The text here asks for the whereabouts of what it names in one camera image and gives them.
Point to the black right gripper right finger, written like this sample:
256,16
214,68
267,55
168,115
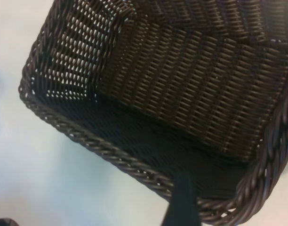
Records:
182,204

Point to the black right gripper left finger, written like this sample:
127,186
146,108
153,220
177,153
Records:
1,223

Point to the dark brown wicker basket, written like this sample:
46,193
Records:
181,82

